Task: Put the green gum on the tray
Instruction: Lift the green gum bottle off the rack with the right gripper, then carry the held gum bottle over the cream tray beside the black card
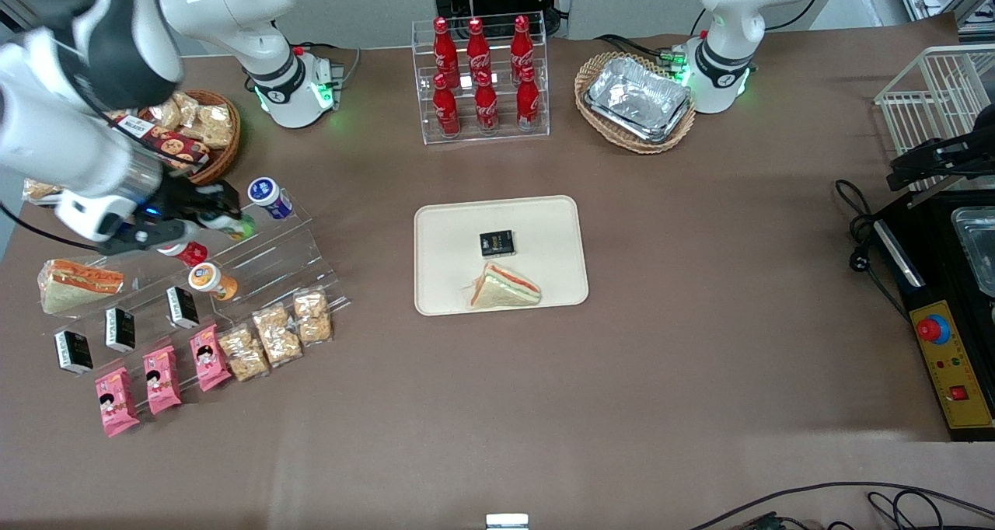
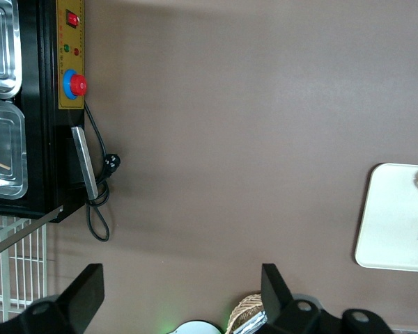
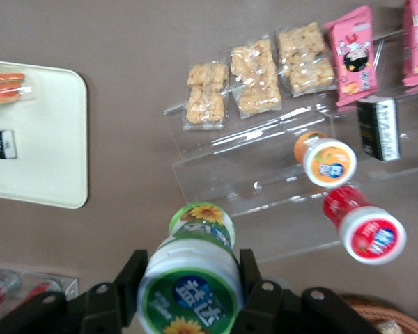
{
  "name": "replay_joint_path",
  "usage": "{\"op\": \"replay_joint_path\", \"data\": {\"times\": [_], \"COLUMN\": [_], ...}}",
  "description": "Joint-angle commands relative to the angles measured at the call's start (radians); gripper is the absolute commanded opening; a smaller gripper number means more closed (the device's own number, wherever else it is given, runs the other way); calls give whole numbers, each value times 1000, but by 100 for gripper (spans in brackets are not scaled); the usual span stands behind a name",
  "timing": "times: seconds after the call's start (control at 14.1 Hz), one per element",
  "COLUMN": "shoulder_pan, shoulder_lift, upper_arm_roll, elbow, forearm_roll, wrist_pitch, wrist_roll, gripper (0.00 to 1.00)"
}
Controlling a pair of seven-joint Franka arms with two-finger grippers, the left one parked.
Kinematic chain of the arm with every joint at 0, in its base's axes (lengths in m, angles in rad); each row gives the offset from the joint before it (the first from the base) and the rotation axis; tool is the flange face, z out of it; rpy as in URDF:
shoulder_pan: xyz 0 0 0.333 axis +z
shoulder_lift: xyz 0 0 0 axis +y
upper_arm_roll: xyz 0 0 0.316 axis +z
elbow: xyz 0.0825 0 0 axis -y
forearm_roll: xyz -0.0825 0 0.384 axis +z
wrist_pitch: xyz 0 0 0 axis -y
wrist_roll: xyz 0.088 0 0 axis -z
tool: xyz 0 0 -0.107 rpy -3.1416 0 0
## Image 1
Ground black left base cable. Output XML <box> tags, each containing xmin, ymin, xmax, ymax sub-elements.
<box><xmin>594</xmin><ymin>33</ymin><xmax>689</xmax><ymax>66</ymax></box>

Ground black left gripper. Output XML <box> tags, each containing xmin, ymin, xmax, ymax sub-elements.
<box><xmin>888</xmin><ymin>124</ymin><xmax>995</xmax><ymax>192</ymax></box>

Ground clear acrylic bottle rack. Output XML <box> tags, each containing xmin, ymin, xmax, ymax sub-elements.
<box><xmin>411</xmin><ymin>11</ymin><xmax>551</xmax><ymax>146</ymax></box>

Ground wicker basket with snacks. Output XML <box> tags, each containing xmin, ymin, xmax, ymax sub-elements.
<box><xmin>109</xmin><ymin>89</ymin><xmax>243</xmax><ymax>187</ymax></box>

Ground red cola bottle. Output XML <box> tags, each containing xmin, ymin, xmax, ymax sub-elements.
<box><xmin>466</xmin><ymin>18</ymin><xmax>493</xmax><ymax>78</ymax></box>
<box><xmin>515</xmin><ymin>65</ymin><xmax>542</xmax><ymax>133</ymax></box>
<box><xmin>509</xmin><ymin>15</ymin><xmax>536</xmax><ymax>76</ymax></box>
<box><xmin>432</xmin><ymin>16</ymin><xmax>460</xmax><ymax>80</ymax></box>
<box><xmin>473</xmin><ymin>69</ymin><xmax>501</xmax><ymax>135</ymax></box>
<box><xmin>432</xmin><ymin>72</ymin><xmax>462</xmax><ymax>139</ymax></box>

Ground rectangular steel tray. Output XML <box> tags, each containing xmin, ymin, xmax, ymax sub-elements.
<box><xmin>951</xmin><ymin>207</ymin><xmax>995</xmax><ymax>298</ymax></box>

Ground dark cookie box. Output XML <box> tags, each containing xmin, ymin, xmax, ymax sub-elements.
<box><xmin>114</xmin><ymin>113</ymin><xmax>211</xmax><ymax>173</ymax></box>

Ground clear nut snack packet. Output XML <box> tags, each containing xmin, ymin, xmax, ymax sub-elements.
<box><xmin>217</xmin><ymin>323</ymin><xmax>271</xmax><ymax>382</ymax></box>
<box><xmin>292</xmin><ymin>288</ymin><xmax>336</xmax><ymax>347</ymax></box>
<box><xmin>252</xmin><ymin>304</ymin><xmax>305</xmax><ymax>368</ymax></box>

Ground clear biscuit bag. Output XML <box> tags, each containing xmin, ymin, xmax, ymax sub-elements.
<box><xmin>22</xmin><ymin>177</ymin><xmax>65</xmax><ymax>205</ymax></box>
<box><xmin>146</xmin><ymin>95</ymin><xmax>184</xmax><ymax>132</ymax></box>
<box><xmin>175</xmin><ymin>92</ymin><xmax>236</xmax><ymax>151</ymax></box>

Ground black base cable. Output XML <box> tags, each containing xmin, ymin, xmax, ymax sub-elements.
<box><xmin>594</xmin><ymin>33</ymin><xmax>689</xmax><ymax>66</ymax></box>
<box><xmin>294</xmin><ymin>43</ymin><xmax>363</xmax><ymax>88</ymax></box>

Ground silver appliance handle bar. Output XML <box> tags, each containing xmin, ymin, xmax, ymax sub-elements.
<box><xmin>873</xmin><ymin>218</ymin><xmax>927</xmax><ymax>289</ymax></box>

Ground red emergency stop button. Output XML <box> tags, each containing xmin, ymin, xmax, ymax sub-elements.
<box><xmin>915</xmin><ymin>314</ymin><xmax>952</xmax><ymax>346</ymax></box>

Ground stacked aluminium foil containers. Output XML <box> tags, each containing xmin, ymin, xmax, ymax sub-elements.
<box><xmin>584</xmin><ymin>55</ymin><xmax>693</xmax><ymax>144</ymax></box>

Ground orange gum bottle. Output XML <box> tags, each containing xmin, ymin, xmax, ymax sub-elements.
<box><xmin>187</xmin><ymin>262</ymin><xmax>239</xmax><ymax>302</ymax></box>

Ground black right base cable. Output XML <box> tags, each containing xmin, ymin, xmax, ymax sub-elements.
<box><xmin>294</xmin><ymin>43</ymin><xmax>363</xmax><ymax>88</ymax></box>

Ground black power cable with plug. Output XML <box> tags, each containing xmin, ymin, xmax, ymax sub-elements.
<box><xmin>834</xmin><ymin>178</ymin><xmax>912</xmax><ymax>323</ymax></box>

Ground clear acrylic tiered stand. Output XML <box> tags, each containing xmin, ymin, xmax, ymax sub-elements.
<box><xmin>45</xmin><ymin>194</ymin><xmax>352</xmax><ymax>379</ymax></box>

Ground looped black cable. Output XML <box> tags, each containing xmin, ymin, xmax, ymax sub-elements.
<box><xmin>865</xmin><ymin>490</ymin><xmax>949</xmax><ymax>530</ymax></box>

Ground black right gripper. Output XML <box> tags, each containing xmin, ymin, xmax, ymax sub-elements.
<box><xmin>146</xmin><ymin>178</ymin><xmax>243</xmax><ymax>233</ymax></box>

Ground red gum bottle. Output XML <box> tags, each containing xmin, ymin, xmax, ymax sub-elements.
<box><xmin>158</xmin><ymin>241</ymin><xmax>209</xmax><ymax>268</ymax></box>

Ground pink snack packet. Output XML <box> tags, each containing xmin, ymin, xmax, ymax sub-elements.
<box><xmin>141</xmin><ymin>344</ymin><xmax>183</xmax><ymax>417</ymax></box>
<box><xmin>188</xmin><ymin>323</ymin><xmax>233</xmax><ymax>393</ymax></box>
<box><xmin>94</xmin><ymin>366</ymin><xmax>141</xmax><ymax>438</ymax></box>

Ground cream plastic serving tray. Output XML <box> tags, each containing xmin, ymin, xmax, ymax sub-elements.
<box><xmin>413</xmin><ymin>195</ymin><xmax>590</xmax><ymax>317</ymax></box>

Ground white wire rack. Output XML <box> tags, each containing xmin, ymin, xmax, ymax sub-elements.
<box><xmin>874</xmin><ymin>44</ymin><xmax>995</xmax><ymax>198</ymax></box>

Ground wicker basket with foil containers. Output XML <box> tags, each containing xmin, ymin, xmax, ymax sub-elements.
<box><xmin>574</xmin><ymin>51</ymin><xmax>697</xmax><ymax>155</ymax></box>

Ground brown tablecloth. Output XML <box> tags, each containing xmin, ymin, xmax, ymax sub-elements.
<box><xmin>0</xmin><ymin>13</ymin><xmax>995</xmax><ymax>530</ymax></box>

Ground blue gum bottle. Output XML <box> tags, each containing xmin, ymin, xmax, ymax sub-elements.
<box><xmin>247</xmin><ymin>176</ymin><xmax>295</xmax><ymax>221</ymax></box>

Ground black heating appliance yellow panel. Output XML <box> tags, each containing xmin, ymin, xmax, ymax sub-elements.
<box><xmin>869</xmin><ymin>187</ymin><xmax>995</xmax><ymax>443</ymax></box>

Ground long black floor cable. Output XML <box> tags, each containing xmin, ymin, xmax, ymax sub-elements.
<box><xmin>690</xmin><ymin>481</ymin><xmax>995</xmax><ymax>530</ymax></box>

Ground small black box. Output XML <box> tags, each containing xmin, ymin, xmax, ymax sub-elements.
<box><xmin>54</xmin><ymin>329</ymin><xmax>95</xmax><ymax>376</ymax></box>
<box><xmin>165</xmin><ymin>285</ymin><xmax>201</xmax><ymax>330</ymax></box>
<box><xmin>479</xmin><ymin>229</ymin><xmax>516</xmax><ymax>259</ymax></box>
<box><xmin>104</xmin><ymin>306</ymin><xmax>138</xmax><ymax>354</ymax></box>

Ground wrapped triangle sandwich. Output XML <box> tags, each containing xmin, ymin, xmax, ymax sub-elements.
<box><xmin>38</xmin><ymin>259</ymin><xmax>125</xmax><ymax>316</ymax></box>
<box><xmin>470</xmin><ymin>262</ymin><xmax>543</xmax><ymax>310</ymax></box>

